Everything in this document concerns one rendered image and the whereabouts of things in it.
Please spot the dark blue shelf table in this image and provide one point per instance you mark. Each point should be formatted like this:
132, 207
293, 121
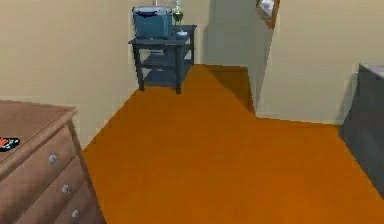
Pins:
163, 60

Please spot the blue box radio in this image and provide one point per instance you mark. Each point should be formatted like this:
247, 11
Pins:
152, 22

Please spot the brown chest of drawers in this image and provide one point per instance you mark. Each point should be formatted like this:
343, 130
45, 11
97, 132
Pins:
33, 173

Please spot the dark grey cabinet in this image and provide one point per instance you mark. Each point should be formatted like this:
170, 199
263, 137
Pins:
366, 116

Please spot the red and black small object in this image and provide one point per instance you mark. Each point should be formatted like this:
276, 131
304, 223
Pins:
7, 143

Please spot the brown framed wall picture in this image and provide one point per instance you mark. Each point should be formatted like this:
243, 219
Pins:
267, 10

